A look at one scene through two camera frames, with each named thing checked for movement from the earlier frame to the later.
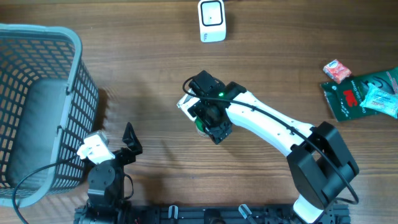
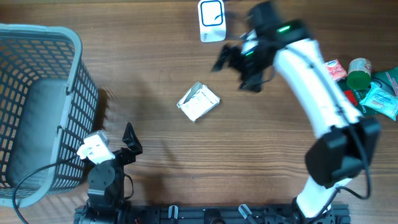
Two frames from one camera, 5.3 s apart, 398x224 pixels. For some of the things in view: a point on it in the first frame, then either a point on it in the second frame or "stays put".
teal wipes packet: x=384 y=102 stays put
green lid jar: x=199 y=128 -> x=359 y=73
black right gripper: x=216 y=132 -> x=232 y=53
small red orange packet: x=337 y=71 stays put
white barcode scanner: x=212 y=18 stays put
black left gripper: x=129 y=157 stays put
